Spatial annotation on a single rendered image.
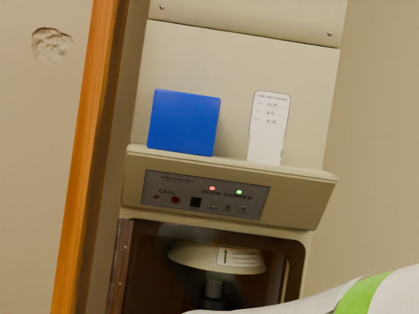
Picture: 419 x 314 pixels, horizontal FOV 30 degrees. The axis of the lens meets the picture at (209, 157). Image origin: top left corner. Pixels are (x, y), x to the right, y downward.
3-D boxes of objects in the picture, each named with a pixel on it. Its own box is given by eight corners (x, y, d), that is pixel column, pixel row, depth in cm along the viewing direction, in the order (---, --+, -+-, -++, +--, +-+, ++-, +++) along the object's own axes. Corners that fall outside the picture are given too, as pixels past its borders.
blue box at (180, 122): (146, 144, 126) (154, 89, 125) (207, 153, 127) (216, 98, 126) (146, 147, 116) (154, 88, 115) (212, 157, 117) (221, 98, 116)
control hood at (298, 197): (119, 202, 127) (128, 142, 126) (313, 229, 130) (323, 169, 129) (116, 212, 115) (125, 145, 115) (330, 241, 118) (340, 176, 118)
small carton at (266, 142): (249, 160, 125) (254, 123, 125) (280, 164, 125) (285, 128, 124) (246, 161, 120) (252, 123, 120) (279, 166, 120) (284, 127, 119)
